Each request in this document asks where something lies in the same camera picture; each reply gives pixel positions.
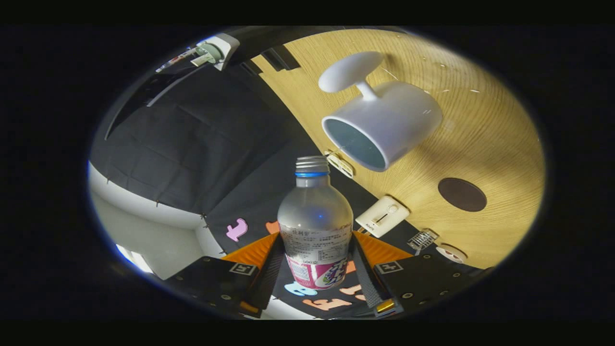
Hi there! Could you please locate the silver juice bottle pink label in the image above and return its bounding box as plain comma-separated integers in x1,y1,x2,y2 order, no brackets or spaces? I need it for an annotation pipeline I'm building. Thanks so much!
278,156,354,290

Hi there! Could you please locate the small metal rack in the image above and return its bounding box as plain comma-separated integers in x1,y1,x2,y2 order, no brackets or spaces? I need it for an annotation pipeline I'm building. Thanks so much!
407,229,439,250

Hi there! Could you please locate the black table clamp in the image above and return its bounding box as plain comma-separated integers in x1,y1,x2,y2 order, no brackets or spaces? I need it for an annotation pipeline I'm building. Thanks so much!
263,50,284,72
276,45,301,68

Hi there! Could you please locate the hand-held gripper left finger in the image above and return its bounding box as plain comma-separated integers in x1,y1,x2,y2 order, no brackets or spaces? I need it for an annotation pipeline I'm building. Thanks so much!
166,233,286,319

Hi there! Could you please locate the white tray with green items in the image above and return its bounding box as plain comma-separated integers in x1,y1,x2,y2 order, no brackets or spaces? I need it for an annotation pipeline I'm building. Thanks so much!
324,150,355,179

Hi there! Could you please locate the white toaster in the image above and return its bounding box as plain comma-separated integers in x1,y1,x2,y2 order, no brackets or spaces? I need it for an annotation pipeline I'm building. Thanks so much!
355,195,411,238

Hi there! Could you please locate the large ceiling light panel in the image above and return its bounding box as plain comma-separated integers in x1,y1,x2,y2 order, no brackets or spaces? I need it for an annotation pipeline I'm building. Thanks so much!
115,244,154,274

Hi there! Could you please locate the wooden table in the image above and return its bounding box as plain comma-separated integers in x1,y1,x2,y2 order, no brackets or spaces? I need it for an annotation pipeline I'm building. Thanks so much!
251,29,547,270

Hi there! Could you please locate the dark brown round coaster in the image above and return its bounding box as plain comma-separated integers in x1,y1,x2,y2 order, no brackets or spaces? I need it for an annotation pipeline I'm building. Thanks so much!
438,177,488,212

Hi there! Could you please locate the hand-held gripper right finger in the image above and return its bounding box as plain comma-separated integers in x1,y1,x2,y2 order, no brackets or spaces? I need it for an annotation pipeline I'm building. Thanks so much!
350,231,486,319

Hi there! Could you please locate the white cup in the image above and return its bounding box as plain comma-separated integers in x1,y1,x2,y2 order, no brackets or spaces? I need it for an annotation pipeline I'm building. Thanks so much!
318,51,443,172

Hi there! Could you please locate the small white plate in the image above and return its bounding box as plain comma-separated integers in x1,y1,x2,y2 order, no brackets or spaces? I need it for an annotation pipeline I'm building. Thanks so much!
436,244,467,264

